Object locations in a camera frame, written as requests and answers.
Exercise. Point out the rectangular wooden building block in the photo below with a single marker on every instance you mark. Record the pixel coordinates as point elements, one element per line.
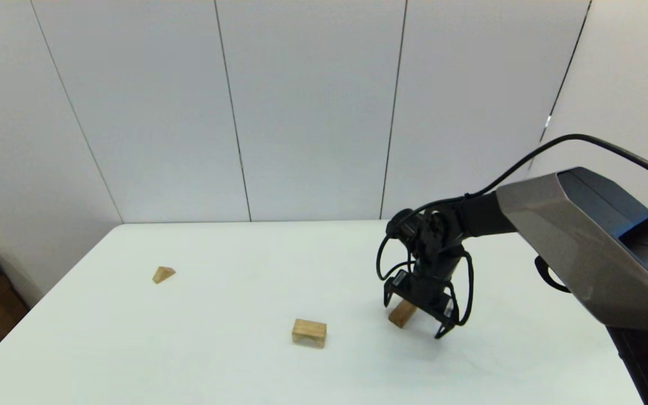
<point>401,315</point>

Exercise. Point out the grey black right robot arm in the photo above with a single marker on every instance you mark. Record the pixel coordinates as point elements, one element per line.
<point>583,247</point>

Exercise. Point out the arched wooden building block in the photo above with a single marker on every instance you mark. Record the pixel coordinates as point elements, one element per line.
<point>309,331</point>

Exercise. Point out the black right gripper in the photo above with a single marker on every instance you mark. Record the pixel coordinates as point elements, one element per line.
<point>425,295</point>

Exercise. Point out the triangular wooden building block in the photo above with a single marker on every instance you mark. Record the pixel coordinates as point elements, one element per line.
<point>163,275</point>

